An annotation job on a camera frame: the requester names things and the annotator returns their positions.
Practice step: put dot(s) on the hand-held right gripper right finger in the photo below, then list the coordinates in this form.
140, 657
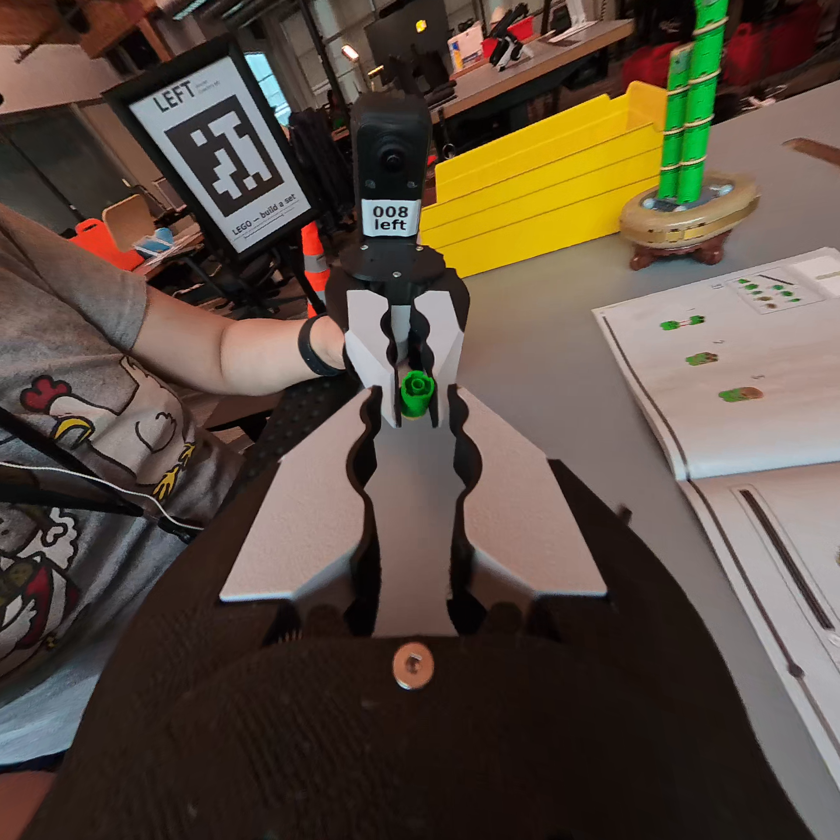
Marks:
531, 525

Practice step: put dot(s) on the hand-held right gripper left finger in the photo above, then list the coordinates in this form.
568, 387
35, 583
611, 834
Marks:
302, 525

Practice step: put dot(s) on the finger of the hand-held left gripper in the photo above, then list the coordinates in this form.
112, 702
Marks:
367, 341
445, 341

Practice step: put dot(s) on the green round lego brick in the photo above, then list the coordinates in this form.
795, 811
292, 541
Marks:
417, 394

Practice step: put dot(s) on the person's left forearm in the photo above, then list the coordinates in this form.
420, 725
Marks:
229, 348

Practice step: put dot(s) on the black wristband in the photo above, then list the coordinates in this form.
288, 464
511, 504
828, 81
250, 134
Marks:
312, 348

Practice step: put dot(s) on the dark jacket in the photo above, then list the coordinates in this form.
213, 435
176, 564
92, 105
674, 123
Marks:
318, 164

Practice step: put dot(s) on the orange traffic cone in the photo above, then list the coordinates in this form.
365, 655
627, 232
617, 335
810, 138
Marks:
313, 262

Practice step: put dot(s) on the black monitor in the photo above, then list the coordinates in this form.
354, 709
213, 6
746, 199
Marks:
407, 33

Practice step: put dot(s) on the yellow bin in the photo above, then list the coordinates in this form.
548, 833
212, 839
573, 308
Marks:
538, 197

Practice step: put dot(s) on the framed marker sign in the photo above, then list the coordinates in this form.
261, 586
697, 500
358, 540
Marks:
223, 151

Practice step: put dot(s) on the background table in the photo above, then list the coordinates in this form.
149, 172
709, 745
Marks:
544, 65

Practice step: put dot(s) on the open instruction booklet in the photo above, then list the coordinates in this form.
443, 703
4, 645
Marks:
735, 394

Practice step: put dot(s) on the red canister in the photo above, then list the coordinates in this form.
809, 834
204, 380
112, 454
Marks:
754, 49
646, 62

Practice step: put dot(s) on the orange plastic case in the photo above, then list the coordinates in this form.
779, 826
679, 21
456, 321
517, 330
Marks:
88, 239

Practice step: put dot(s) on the person's printed grey shirt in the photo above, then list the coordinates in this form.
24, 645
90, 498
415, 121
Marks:
65, 315

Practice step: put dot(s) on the bamboo brick model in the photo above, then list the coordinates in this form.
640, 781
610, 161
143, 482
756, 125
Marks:
695, 98

